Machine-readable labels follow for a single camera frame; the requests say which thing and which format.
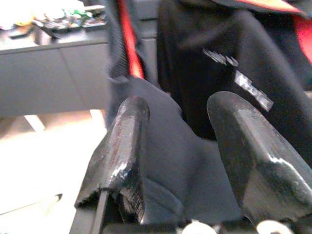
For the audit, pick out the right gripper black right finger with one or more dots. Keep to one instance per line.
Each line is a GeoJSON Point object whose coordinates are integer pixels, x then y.
{"type": "Point", "coordinates": [256, 170]}

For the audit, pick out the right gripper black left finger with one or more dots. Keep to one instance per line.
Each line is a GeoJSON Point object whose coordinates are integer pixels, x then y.
{"type": "Point", "coordinates": [122, 151]}

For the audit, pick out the red plastic hanger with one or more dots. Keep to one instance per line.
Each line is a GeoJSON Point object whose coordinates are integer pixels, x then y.
{"type": "Point", "coordinates": [129, 44]}

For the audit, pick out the black TV cabinet white legs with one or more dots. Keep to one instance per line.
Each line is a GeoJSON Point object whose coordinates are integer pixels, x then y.
{"type": "Point", "coordinates": [48, 73]}

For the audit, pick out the black garment with FSL print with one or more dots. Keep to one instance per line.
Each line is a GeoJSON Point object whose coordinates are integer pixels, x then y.
{"type": "Point", "coordinates": [195, 31]}

